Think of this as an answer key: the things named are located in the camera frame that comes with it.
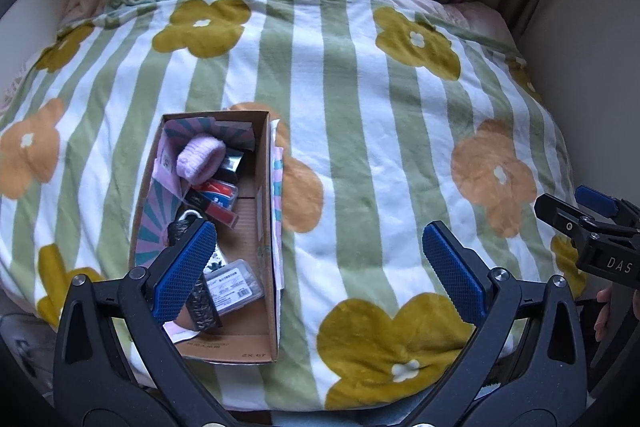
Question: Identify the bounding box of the red and blue packet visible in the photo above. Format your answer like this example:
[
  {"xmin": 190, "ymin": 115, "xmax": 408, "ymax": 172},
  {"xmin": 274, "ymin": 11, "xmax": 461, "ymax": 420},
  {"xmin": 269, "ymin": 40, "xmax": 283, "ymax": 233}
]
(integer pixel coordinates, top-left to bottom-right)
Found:
[{"xmin": 202, "ymin": 179, "xmax": 240, "ymax": 212}]

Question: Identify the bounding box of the floral striped blanket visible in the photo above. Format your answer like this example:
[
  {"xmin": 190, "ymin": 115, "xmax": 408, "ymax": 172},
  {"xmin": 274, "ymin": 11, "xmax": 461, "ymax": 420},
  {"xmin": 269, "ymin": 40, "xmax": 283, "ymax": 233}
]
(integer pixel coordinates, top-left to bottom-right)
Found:
[{"xmin": 0, "ymin": 0, "xmax": 586, "ymax": 413}]

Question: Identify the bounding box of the pink knitted sock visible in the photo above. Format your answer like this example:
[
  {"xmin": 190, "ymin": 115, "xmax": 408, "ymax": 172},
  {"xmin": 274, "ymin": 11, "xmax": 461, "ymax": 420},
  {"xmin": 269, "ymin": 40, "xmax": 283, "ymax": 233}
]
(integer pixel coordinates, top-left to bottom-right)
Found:
[{"xmin": 176, "ymin": 133, "xmax": 227, "ymax": 184}]

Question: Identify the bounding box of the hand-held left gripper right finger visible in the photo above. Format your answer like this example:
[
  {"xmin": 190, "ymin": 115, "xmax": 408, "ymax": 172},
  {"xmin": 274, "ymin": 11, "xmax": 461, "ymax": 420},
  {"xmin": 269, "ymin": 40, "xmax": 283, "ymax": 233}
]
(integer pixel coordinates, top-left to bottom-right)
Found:
[{"xmin": 415, "ymin": 221, "xmax": 587, "ymax": 418}]

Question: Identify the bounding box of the person's right hand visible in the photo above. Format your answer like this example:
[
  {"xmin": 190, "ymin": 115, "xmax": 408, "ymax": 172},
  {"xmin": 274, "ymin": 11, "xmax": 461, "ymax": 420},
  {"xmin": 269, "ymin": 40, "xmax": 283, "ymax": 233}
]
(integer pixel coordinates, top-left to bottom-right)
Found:
[{"xmin": 594, "ymin": 286, "xmax": 615, "ymax": 344}]

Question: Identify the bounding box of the small silver box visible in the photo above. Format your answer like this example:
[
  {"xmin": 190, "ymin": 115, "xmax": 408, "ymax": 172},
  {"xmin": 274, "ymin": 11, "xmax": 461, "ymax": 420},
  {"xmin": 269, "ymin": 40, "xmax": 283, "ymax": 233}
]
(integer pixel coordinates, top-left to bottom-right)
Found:
[{"xmin": 220, "ymin": 148, "xmax": 246, "ymax": 175}]

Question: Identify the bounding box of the small white packet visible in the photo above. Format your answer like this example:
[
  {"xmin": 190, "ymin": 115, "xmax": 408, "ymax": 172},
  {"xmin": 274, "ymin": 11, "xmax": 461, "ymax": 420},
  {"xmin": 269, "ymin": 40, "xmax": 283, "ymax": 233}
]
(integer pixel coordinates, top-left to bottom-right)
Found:
[{"xmin": 207, "ymin": 244, "xmax": 226, "ymax": 273}]

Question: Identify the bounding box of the black bundle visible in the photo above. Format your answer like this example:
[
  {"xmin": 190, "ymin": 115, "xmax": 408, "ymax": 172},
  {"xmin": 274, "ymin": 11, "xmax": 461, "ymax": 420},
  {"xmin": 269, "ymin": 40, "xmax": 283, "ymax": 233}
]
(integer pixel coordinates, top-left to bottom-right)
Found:
[{"xmin": 167, "ymin": 209, "xmax": 223, "ymax": 333}]

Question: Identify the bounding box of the cardboard box with patterned lining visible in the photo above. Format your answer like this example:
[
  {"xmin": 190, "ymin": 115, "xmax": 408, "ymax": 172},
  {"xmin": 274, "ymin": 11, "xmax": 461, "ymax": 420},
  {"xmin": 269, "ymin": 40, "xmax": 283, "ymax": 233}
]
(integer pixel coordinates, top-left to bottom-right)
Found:
[{"xmin": 129, "ymin": 108, "xmax": 287, "ymax": 365}]

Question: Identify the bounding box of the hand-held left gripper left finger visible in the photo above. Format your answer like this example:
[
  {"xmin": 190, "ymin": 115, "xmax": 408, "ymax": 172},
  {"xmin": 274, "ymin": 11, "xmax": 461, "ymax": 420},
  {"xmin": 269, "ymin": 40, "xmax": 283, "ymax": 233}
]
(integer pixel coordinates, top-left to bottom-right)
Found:
[{"xmin": 52, "ymin": 219, "xmax": 226, "ymax": 418}]

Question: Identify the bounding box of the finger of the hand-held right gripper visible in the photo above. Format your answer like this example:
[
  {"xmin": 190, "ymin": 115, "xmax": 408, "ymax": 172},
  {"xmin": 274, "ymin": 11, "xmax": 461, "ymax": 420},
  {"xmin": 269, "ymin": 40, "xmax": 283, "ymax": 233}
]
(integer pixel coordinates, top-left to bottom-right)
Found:
[
  {"xmin": 533, "ymin": 193, "xmax": 601, "ymax": 242},
  {"xmin": 574, "ymin": 185, "xmax": 640, "ymax": 228}
]

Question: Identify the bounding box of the light blue bed sheet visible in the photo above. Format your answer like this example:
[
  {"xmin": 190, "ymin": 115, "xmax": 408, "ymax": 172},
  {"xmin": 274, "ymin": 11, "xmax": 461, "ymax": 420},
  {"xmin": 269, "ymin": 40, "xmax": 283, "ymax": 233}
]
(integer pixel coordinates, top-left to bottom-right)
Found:
[{"xmin": 0, "ymin": 299, "xmax": 418, "ymax": 427}]

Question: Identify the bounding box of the clear plastic case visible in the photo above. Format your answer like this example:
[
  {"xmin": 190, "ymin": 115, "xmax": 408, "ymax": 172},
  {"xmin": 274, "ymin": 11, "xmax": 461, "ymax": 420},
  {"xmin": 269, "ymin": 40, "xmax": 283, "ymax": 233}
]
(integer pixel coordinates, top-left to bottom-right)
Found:
[{"xmin": 202, "ymin": 259, "xmax": 264, "ymax": 314}]

